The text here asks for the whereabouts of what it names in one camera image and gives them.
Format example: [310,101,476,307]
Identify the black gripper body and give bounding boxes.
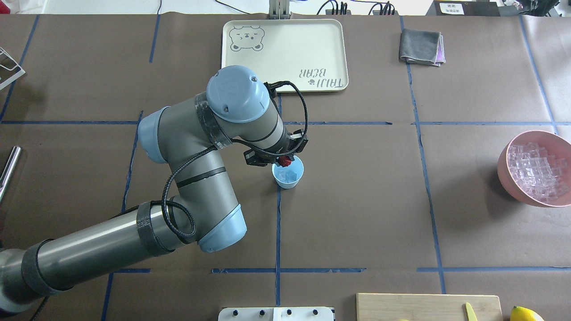
[244,129,308,167]

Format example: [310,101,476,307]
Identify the red strawberry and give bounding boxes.
[277,155,294,167]

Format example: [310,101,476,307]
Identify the ice cubes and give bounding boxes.
[275,170,298,184]
[506,142,570,203]

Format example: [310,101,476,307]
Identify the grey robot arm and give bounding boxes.
[1,65,309,317]

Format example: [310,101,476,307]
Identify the light blue plastic cup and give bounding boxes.
[271,155,304,189]

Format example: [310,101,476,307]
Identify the cream bear tray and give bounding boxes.
[221,19,349,93]

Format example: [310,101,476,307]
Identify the grey folded cloth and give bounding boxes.
[398,28,446,67]

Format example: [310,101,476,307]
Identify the wooden cutting board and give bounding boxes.
[356,293,504,321]

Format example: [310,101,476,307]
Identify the pink bowl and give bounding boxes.
[497,130,571,209]

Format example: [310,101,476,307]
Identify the yellow plastic knife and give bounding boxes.
[464,302,478,321]

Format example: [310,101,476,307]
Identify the yellow lemon near board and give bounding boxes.
[510,305,544,321]

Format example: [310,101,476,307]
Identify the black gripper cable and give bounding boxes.
[161,81,309,239]

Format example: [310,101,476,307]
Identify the aluminium frame post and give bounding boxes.
[269,0,291,20]

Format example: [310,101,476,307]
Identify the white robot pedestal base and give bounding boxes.
[218,306,336,321]

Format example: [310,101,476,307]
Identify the white wire cup rack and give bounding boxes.
[0,47,26,90]

